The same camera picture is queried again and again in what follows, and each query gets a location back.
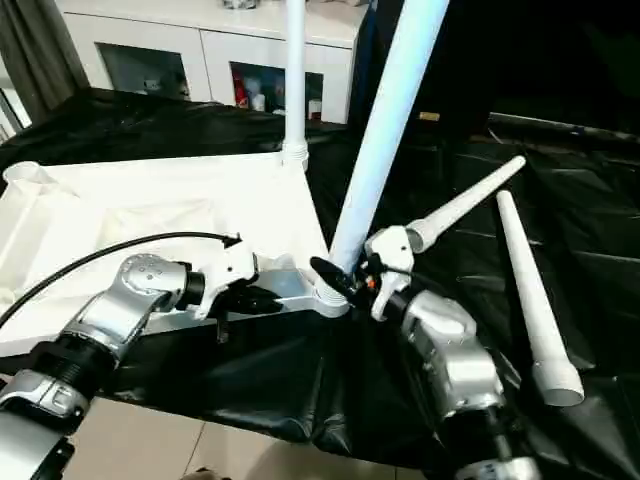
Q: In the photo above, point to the white plastic table leg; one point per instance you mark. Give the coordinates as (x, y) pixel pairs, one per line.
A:
(465, 205)
(295, 70)
(385, 120)
(535, 300)

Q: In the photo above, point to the white plastic table top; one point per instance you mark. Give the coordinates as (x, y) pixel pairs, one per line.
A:
(130, 220)

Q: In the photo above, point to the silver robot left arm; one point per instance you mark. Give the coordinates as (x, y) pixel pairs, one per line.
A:
(100, 320)

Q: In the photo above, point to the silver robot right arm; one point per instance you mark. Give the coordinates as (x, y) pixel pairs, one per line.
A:
(450, 350)

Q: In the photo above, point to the black work mat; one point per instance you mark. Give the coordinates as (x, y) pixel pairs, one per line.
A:
(300, 390)

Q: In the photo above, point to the white glass-door cabinet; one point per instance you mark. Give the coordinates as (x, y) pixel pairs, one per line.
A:
(190, 40)

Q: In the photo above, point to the black backdrop cloth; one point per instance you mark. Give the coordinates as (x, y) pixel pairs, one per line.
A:
(530, 50)

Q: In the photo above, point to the grey curtain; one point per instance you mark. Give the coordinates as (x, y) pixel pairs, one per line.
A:
(35, 55)

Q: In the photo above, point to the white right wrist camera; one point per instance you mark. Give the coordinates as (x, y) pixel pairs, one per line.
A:
(392, 255)

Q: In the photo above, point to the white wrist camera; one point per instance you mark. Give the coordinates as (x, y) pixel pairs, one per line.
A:
(225, 265)
(392, 255)

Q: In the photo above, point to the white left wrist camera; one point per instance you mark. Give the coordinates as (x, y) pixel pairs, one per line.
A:
(225, 265)

